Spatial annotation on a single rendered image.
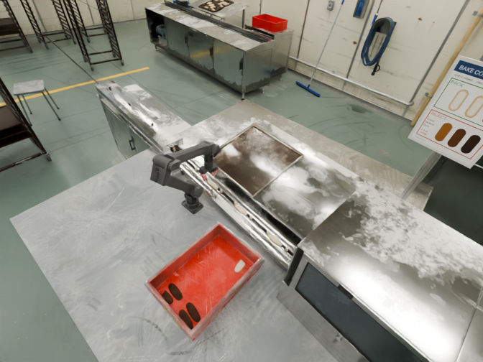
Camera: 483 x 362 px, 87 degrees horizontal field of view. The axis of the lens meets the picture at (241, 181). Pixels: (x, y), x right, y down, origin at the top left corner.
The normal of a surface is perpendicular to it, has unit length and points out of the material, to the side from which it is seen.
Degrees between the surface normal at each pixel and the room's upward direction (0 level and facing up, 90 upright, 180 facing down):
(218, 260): 0
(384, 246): 0
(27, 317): 0
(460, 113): 90
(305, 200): 10
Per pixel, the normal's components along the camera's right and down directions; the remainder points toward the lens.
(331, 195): -0.07, -0.61
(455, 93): -0.77, 0.42
